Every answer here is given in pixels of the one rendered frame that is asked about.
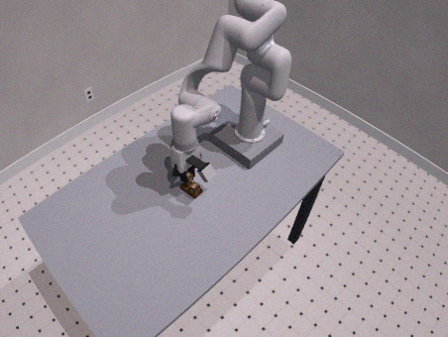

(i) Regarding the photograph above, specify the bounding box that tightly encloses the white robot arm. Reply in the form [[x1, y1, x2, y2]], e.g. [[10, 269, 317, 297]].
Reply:
[[170, 0, 291, 151]]

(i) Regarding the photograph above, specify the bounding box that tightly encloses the brown calendar cube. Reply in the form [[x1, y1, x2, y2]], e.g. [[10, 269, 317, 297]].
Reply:
[[189, 181, 200, 195], [186, 170, 193, 184]]

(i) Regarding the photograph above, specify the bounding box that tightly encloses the brown shallow tray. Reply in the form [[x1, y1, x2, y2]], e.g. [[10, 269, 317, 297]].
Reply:
[[180, 182, 203, 199]]

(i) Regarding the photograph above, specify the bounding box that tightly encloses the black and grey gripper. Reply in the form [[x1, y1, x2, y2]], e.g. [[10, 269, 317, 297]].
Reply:
[[170, 141, 201, 183]]

